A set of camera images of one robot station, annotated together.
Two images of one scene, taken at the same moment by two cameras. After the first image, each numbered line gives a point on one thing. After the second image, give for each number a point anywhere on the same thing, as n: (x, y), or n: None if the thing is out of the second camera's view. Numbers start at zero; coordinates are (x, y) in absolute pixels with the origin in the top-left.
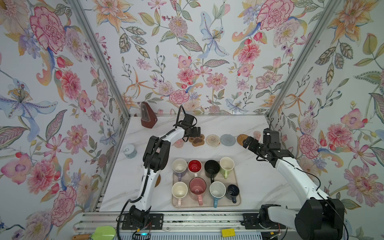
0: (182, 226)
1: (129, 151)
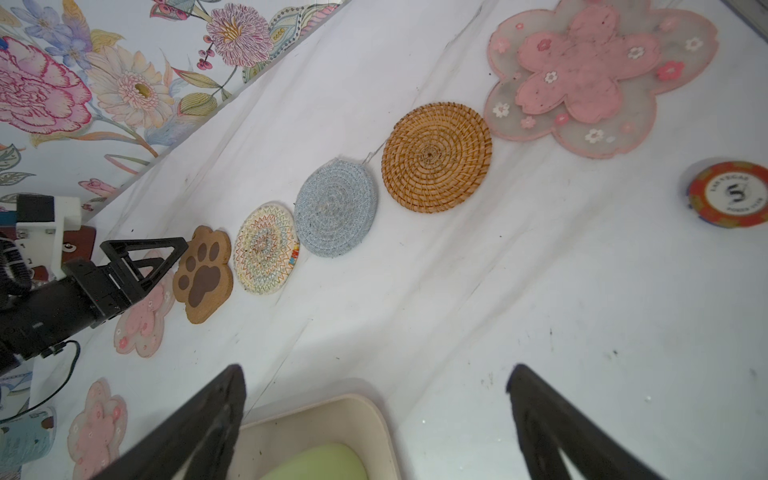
0: None
1: (24, 438)
